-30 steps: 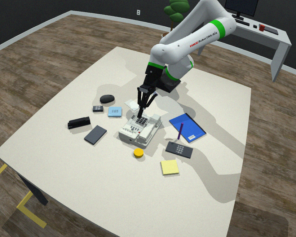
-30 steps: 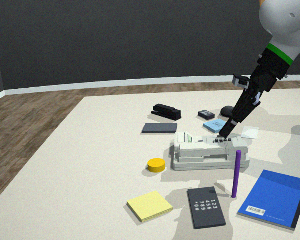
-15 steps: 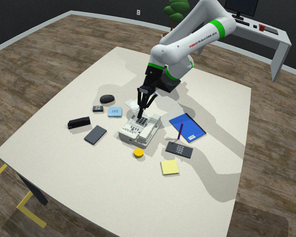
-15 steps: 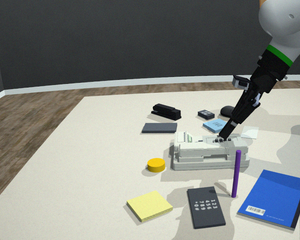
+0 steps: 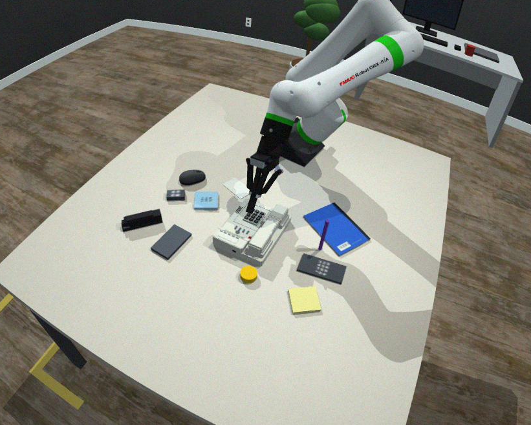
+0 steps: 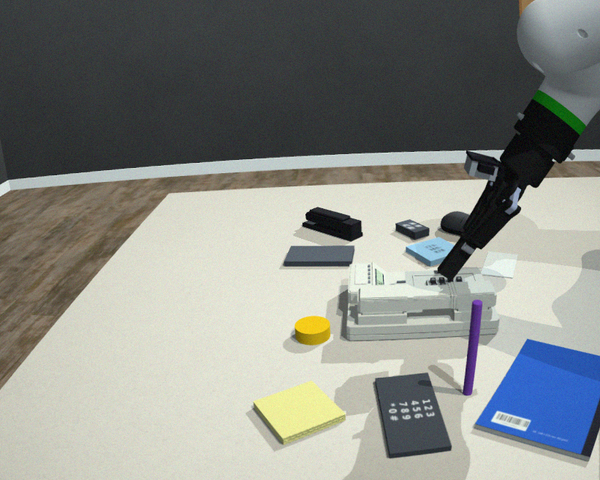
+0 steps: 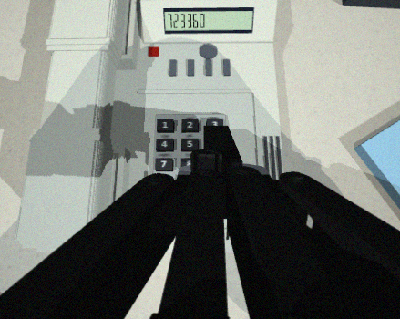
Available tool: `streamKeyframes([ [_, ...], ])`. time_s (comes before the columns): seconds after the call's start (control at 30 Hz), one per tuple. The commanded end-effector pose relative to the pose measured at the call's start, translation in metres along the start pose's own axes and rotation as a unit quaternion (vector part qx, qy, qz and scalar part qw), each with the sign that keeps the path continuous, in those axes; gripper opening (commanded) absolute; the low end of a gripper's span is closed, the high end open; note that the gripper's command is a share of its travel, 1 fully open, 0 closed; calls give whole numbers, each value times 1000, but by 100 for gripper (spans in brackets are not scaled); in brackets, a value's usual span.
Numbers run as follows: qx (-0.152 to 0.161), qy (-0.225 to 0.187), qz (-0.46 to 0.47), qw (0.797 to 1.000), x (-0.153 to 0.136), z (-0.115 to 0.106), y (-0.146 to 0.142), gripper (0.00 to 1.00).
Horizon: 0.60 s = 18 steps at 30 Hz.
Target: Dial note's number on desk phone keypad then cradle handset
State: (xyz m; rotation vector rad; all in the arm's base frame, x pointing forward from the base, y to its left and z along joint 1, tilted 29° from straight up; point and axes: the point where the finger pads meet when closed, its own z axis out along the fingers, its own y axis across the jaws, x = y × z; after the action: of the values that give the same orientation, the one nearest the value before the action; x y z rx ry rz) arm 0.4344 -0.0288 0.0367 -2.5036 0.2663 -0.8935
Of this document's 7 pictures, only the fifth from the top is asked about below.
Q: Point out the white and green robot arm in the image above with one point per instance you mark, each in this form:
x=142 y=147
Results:
x=313 y=87

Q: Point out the blue notebook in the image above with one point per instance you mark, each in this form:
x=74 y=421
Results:
x=343 y=234

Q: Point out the purple cylinder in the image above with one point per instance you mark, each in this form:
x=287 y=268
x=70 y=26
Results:
x=323 y=234

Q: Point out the white rectangular sheet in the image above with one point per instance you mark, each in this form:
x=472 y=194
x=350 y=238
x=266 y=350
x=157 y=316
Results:
x=237 y=187

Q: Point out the yellow short cylinder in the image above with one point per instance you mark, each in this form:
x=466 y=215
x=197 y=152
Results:
x=248 y=274

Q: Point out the dark grey computer mouse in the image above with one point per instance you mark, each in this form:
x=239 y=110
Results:
x=190 y=177

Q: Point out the pale yellow sticky note pad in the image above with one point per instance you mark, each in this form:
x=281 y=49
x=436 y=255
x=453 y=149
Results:
x=304 y=300

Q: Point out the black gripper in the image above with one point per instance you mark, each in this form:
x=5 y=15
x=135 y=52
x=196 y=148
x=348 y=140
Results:
x=270 y=147

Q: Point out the grey phone keypad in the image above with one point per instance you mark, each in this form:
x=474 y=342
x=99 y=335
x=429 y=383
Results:
x=322 y=268

